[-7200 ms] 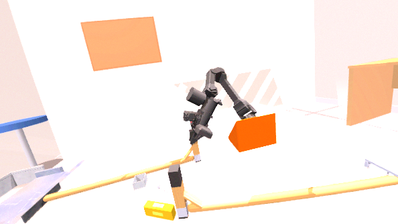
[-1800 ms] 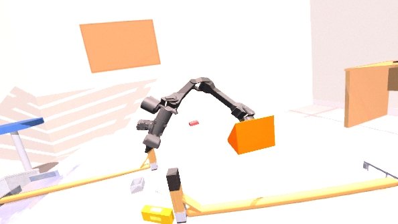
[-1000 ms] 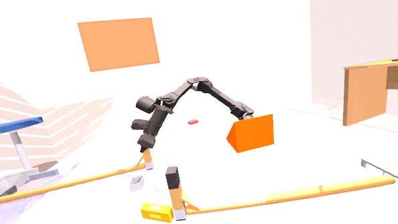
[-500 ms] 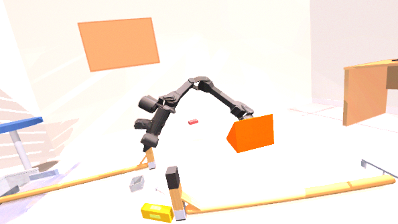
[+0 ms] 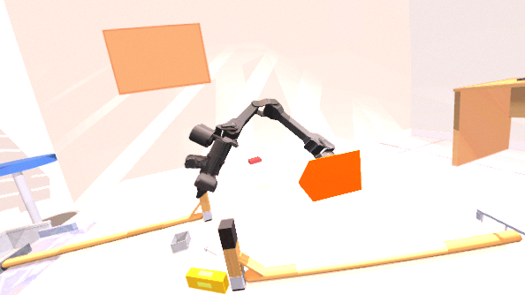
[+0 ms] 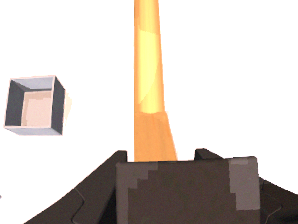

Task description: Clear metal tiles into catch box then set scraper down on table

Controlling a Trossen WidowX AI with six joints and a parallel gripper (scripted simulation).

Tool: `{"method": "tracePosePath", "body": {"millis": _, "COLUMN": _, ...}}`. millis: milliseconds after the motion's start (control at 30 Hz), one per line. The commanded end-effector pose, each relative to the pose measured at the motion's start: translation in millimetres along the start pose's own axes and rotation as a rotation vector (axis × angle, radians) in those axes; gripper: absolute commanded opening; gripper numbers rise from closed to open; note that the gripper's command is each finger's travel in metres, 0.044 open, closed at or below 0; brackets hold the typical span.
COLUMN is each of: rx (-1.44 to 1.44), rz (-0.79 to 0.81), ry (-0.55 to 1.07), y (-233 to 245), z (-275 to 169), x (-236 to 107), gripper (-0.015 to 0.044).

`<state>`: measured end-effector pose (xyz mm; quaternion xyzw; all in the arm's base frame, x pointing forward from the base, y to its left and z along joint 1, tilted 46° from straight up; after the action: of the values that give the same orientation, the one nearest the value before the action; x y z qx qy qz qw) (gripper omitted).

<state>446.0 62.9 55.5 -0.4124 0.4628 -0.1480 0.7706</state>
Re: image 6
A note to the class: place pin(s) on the grey open-top box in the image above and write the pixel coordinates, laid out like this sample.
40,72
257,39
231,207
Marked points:
35,106

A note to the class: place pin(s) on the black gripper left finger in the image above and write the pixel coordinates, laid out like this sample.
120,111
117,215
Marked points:
92,201

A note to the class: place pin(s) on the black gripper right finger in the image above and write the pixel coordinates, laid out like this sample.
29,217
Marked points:
278,205

